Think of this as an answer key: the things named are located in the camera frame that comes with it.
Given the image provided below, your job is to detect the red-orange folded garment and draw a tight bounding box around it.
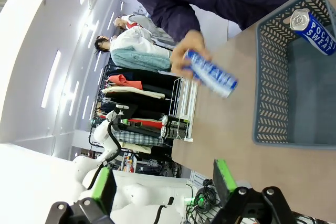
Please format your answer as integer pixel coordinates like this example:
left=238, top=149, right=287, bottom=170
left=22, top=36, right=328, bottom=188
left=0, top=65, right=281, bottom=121
left=108, top=74, right=144, bottom=91

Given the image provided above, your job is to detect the grey perforated plastic basket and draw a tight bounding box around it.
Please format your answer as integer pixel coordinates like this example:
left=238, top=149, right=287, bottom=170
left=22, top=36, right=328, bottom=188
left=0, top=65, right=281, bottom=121
left=252, top=0, right=336, bottom=151

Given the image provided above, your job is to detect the black-haired figure in white shirt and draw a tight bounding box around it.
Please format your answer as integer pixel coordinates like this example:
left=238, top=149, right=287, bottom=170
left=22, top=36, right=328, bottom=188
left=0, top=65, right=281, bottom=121
left=94, top=28, right=174, bottom=60

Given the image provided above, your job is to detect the cream hanging garment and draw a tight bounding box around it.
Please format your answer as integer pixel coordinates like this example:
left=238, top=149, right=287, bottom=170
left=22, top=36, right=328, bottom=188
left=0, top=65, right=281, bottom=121
left=101, top=86, right=166, bottom=100

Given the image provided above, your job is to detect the dark clothes rack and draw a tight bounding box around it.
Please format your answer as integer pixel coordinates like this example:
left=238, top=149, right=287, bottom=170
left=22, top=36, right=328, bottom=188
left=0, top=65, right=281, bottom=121
left=90, top=63, right=182, bottom=154

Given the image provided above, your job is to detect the person's right hand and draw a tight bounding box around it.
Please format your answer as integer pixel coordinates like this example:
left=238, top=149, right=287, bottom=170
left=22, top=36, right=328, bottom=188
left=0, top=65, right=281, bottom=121
left=170, top=29, right=212, bottom=80

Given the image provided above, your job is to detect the small cart with coloured items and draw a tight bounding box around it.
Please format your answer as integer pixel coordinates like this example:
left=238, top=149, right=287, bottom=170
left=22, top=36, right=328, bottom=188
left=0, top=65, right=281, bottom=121
left=120, top=152, right=138, bottom=174

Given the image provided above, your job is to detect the white wire can dispenser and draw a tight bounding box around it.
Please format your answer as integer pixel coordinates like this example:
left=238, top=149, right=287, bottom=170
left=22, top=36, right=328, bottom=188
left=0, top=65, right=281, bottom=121
left=167, top=76, right=200, bottom=143

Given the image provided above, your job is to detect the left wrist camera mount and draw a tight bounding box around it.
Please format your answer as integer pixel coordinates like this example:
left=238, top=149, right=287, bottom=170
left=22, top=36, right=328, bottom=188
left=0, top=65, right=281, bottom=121
left=114, top=104, right=130, bottom=116

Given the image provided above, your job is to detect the right forearm in navy sleeve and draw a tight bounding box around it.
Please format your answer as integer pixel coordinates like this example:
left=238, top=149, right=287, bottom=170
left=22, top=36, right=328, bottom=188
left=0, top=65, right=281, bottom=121
left=145, top=0, right=203, bottom=43

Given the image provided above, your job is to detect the ceiling light strip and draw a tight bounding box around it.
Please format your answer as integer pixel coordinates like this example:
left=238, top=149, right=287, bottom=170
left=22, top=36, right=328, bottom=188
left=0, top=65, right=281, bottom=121
left=68, top=80, right=80, bottom=117
left=81, top=95, right=90, bottom=120
left=40, top=50, right=62, bottom=109

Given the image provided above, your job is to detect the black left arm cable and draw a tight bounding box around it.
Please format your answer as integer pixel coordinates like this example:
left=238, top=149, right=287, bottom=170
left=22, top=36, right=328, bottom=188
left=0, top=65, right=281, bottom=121
left=86, top=121, right=122, bottom=191

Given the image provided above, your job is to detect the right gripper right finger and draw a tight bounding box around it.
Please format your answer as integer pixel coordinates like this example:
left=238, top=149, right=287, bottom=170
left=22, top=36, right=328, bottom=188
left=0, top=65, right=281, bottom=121
left=211, top=158, right=298, bottom=224

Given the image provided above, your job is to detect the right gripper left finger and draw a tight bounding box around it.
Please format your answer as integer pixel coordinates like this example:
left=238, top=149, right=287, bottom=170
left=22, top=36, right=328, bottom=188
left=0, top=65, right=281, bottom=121
left=46, top=167, right=118, bottom=224

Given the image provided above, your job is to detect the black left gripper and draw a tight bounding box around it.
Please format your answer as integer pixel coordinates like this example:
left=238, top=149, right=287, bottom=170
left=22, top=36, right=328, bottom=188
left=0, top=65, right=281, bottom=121
left=112, top=113, right=131, bottom=131

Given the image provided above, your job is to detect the power strip with green light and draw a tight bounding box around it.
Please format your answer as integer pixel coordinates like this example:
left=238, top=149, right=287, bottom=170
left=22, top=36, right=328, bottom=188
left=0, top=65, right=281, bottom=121
left=192, top=194, right=206, bottom=207

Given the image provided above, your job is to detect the plaid hanging garment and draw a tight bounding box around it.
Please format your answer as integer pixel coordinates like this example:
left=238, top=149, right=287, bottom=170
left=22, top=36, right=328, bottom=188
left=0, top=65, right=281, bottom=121
left=114, top=130, right=166, bottom=146

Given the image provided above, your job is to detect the red hanging garment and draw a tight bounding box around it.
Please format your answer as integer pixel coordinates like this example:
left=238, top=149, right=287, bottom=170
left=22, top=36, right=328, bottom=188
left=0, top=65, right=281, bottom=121
left=128, top=118, right=164, bottom=130

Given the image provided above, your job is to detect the blue Pocari Sweat can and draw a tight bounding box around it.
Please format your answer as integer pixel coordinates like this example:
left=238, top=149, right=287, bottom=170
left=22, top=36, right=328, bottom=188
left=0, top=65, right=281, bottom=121
left=183, top=49, right=239, bottom=100
left=289, top=8, right=336, bottom=57

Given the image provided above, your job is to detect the black floor cable bundle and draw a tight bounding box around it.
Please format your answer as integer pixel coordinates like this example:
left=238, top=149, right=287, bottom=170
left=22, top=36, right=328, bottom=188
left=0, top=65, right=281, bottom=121
left=185, top=178, right=224, bottom=217

